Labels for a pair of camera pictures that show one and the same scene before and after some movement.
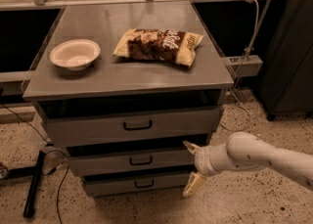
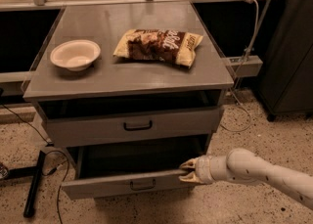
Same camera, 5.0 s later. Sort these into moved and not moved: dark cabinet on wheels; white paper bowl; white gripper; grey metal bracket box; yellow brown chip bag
Moved: white gripper
Not moved: dark cabinet on wheels; yellow brown chip bag; grey metal bracket box; white paper bowl
